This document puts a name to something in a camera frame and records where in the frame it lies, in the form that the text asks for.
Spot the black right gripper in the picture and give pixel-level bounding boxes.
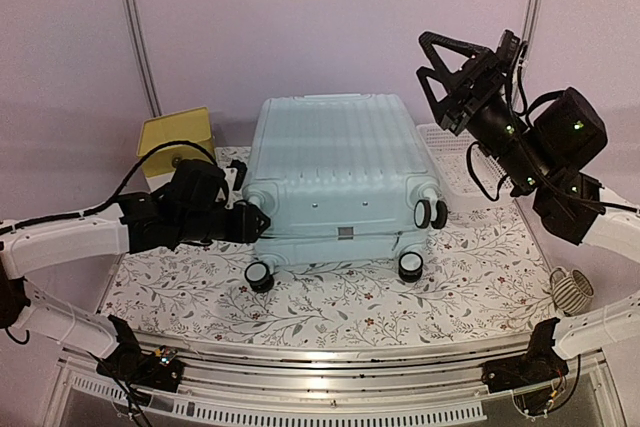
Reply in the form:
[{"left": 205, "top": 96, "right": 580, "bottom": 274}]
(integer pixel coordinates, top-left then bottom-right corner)
[{"left": 416, "top": 29, "right": 556, "bottom": 190}]

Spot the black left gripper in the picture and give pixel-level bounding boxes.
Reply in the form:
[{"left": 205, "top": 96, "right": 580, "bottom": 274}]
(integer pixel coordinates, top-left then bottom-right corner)
[{"left": 176, "top": 201, "right": 269, "bottom": 242}]

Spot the light blue hard-shell suitcase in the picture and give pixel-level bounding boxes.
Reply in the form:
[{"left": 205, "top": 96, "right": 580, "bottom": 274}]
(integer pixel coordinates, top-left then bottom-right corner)
[{"left": 242, "top": 94, "right": 448, "bottom": 292}]

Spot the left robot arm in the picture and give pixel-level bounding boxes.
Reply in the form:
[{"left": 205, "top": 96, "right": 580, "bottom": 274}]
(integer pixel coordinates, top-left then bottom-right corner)
[{"left": 1, "top": 159, "right": 270, "bottom": 392}]

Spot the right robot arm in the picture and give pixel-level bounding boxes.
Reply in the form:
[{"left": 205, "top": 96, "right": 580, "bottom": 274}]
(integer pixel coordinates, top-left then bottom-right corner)
[{"left": 416, "top": 31, "right": 639, "bottom": 393}]

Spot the white plastic mesh basket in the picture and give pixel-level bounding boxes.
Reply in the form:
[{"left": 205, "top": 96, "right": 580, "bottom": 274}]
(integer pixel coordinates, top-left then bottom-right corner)
[{"left": 416, "top": 123, "right": 513, "bottom": 212}]

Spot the yellow white drawer organizer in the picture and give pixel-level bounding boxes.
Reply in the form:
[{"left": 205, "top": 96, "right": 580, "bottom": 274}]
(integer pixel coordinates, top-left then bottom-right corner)
[{"left": 137, "top": 107, "right": 215, "bottom": 191}]

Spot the floral white tablecloth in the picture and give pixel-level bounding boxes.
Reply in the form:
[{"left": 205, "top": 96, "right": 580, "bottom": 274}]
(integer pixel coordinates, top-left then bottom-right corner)
[{"left": 101, "top": 205, "right": 555, "bottom": 350}]

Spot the striped woven cup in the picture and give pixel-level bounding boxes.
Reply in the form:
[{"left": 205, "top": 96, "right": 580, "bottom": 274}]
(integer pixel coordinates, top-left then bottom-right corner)
[{"left": 549, "top": 267, "right": 594, "bottom": 316}]

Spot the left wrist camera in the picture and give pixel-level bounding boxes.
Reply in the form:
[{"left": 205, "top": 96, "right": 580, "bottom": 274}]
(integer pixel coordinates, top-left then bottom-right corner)
[{"left": 223, "top": 159, "right": 247, "bottom": 201}]

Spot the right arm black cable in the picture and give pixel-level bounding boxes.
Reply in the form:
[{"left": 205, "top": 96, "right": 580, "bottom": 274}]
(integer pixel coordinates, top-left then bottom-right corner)
[{"left": 464, "top": 141, "right": 516, "bottom": 202}]

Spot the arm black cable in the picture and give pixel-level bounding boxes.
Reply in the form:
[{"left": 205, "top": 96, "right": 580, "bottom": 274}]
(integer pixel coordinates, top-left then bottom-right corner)
[
  {"left": 464, "top": 141, "right": 516, "bottom": 202},
  {"left": 79, "top": 142, "right": 216, "bottom": 218}
]

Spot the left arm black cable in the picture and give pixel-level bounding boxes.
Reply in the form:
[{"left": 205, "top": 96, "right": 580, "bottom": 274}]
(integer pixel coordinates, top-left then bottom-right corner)
[{"left": 79, "top": 142, "right": 216, "bottom": 218}]

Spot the aluminium front rail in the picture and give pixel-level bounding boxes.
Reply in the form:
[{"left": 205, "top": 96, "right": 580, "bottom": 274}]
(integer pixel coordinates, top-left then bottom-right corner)
[{"left": 54, "top": 329, "right": 616, "bottom": 423}]

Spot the left wall aluminium post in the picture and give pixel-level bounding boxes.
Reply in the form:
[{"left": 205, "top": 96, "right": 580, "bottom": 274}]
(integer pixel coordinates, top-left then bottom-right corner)
[{"left": 122, "top": 0, "right": 163, "bottom": 118}]

